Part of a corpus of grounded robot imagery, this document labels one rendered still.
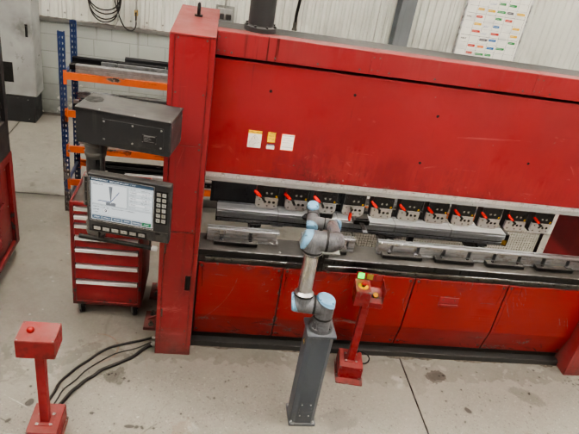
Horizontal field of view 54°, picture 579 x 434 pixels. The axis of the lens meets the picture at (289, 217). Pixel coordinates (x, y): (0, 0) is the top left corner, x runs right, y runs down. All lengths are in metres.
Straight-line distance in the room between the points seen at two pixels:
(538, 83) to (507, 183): 0.71
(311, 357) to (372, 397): 0.88
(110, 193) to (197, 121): 0.65
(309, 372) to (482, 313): 1.59
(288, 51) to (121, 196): 1.27
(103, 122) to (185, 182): 0.73
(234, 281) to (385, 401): 1.38
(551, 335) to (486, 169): 1.62
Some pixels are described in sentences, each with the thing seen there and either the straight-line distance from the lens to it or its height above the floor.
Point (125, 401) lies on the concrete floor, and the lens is 4.06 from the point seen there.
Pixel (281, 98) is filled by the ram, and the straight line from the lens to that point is 3.56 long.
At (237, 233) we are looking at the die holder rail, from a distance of 3.97.
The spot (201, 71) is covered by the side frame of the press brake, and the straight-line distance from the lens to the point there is 3.29.
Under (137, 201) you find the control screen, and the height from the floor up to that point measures 1.48.
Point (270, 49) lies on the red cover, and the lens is 3.46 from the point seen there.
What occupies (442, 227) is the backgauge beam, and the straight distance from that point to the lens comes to 4.56.
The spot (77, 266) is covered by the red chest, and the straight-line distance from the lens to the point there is 4.42.
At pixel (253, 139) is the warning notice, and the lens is 3.64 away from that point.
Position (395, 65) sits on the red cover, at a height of 2.24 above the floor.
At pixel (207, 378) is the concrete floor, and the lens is 4.20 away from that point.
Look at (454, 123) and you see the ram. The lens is 3.86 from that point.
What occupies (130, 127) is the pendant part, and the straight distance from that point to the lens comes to 3.02.
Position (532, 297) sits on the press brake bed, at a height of 0.68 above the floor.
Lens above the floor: 3.00
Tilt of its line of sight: 29 degrees down
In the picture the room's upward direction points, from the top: 10 degrees clockwise
